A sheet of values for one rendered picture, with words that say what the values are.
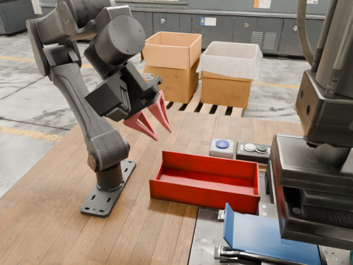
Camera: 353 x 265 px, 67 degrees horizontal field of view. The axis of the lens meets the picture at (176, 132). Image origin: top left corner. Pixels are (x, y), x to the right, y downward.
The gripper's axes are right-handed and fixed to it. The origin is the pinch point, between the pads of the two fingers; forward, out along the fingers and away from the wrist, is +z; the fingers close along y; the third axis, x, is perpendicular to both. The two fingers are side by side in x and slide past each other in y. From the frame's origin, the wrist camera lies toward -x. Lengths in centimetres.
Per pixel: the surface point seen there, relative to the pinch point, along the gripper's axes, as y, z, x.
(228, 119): 5, 24, 45
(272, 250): 9.3, 21.9, -14.5
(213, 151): 0.3, 19.7, 20.6
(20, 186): -42.6, -4.4, 4.6
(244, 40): 35, 82, 433
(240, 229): 5.6, 18.8, -11.1
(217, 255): 1.5, 17.4, -15.8
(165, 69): -48, 20, 215
